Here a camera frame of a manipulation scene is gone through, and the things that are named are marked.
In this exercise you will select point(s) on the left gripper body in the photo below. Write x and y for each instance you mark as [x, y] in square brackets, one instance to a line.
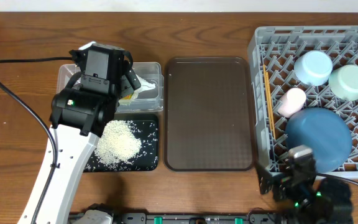
[128, 84]

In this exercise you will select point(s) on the dark blue plate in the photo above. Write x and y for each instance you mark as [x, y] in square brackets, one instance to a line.
[324, 132]

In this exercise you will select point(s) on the mint green bowl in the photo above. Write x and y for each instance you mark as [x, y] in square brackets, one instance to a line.
[344, 82]

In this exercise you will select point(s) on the clear plastic bin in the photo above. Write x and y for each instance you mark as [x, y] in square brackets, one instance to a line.
[151, 100]

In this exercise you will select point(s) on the white tissue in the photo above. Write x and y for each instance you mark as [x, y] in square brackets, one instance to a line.
[145, 86]

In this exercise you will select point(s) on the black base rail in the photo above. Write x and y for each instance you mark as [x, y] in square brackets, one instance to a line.
[99, 217]

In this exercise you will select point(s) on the black plastic tray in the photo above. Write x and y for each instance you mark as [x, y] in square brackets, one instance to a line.
[146, 159]

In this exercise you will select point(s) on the light blue bowl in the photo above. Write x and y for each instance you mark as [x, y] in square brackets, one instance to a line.
[313, 68]

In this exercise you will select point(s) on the yellow green snack wrapper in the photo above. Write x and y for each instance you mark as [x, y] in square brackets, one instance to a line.
[128, 97]

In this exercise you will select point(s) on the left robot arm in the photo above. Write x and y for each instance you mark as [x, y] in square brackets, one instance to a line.
[74, 150]

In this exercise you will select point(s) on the grey dishwasher rack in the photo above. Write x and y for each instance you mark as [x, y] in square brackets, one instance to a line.
[278, 48]

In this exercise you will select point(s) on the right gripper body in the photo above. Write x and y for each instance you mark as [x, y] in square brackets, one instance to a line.
[298, 189]

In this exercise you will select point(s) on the brown serving tray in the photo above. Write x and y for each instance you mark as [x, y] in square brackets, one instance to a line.
[209, 117]

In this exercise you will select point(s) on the white rice pile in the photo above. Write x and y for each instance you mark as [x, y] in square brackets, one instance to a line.
[118, 143]

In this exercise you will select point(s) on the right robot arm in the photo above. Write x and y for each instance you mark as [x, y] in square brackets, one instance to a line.
[329, 203]

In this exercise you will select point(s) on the wooden chopstick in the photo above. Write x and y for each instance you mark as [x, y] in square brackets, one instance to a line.
[264, 70]
[270, 107]

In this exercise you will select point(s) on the pink cup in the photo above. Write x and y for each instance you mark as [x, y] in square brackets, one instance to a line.
[292, 101]

